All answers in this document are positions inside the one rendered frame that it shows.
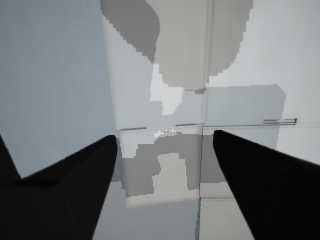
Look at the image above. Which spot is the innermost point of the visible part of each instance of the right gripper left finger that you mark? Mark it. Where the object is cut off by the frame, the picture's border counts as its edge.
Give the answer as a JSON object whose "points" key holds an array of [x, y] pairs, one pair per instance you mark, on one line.
{"points": [[62, 201]]}

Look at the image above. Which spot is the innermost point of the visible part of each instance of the white cardboard blank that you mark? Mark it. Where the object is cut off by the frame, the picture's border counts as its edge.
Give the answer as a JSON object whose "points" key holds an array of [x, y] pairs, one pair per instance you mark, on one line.
{"points": [[216, 62]]}

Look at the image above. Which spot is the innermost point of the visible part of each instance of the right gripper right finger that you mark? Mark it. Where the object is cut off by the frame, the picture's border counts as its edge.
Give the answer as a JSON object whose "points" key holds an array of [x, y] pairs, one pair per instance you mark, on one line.
{"points": [[278, 194]]}

